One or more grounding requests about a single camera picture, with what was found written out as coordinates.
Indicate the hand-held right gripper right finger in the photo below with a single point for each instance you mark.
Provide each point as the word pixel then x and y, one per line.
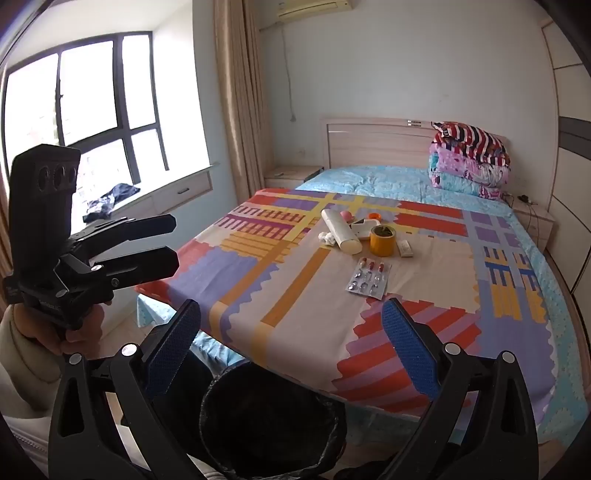
pixel 408 350

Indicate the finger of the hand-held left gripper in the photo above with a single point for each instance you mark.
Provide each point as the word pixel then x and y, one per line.
pixel 147 265
pixel 143 226

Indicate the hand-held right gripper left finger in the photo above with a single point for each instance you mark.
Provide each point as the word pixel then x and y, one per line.
pixel 175 341

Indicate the silver tablet blister pack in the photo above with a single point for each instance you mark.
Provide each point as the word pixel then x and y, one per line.
pixel 362 286

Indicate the red capsule blister pack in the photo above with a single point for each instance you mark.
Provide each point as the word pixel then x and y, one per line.
pixel 375 268

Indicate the small white box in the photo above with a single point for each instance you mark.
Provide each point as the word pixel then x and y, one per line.
pixel 405 248

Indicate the tan tape roll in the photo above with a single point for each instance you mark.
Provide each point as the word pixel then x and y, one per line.
pixel 382 245

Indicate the black trash bin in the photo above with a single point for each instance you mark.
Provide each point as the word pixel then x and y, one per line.
pixel 268 415

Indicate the white tissue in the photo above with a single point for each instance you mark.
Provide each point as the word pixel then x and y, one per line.
pixel 328 238

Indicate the white plastic bottle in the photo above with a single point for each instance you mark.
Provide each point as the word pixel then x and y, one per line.
pixel 339 230

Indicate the person's left forearm white sleeve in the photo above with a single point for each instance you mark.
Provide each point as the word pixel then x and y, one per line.
pixel 21 378

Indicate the person's left hand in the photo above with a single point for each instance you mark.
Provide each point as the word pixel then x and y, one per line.
pixel 81 334

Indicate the dark crumpled clothes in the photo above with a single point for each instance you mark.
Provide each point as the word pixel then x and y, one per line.
pixel 111 198

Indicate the window seat cabinet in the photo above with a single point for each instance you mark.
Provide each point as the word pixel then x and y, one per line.
pixel 180 189

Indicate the colourful patterned blanket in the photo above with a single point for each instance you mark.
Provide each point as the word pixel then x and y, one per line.
pixel 286 286

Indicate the black framed window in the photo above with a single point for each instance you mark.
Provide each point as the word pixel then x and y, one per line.
pixel 138 83

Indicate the small pink ball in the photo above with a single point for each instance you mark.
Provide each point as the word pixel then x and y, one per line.
pixel 346 216

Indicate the wooden nightstand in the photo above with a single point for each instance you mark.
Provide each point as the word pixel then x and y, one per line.
pixel 535 221
pixel 291 177

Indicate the beige curtain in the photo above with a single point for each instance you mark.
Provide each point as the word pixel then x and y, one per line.
pixel 240 92

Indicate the blue patterned folded quilt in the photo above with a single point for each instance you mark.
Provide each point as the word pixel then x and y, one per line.
pixel 457 182

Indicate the pink folded quilt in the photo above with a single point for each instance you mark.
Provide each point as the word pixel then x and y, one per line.
pixel 461 161

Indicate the wooden bed headboard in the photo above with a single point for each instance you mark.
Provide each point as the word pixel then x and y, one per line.
pixel 369 143

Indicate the white wardrobe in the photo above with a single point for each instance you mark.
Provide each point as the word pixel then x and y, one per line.
pixel 572 138

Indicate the white air conditioner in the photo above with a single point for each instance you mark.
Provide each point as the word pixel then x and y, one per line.
pixel 314 7

